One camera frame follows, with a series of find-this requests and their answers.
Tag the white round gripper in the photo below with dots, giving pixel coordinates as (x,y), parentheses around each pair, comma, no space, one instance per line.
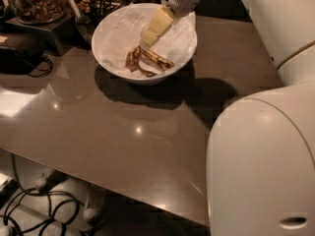
(162,19)

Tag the brown banana peel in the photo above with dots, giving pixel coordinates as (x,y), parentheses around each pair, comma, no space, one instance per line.
(140,60)

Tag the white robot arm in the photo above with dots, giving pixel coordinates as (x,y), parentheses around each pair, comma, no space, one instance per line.
(260,164)

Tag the white ceramic bowl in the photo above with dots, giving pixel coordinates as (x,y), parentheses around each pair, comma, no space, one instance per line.
(111,63)

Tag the white paper napkin liner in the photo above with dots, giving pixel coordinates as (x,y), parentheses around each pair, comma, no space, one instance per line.
(118,33)

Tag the metal scoop with tag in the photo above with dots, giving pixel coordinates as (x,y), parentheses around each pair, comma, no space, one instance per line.
(83,24)

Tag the dark metal stand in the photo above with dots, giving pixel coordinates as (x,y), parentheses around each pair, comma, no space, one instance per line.
(57,37)

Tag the glass jar of nuts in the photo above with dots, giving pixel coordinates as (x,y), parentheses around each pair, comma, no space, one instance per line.
(38,12)

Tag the white table leg foot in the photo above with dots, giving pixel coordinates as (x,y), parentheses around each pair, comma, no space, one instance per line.
(95,201)

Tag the black wire basket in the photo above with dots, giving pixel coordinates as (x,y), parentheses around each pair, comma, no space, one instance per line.
(101,8)

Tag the black device with cable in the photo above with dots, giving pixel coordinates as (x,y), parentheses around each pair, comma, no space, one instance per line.
(23,54)

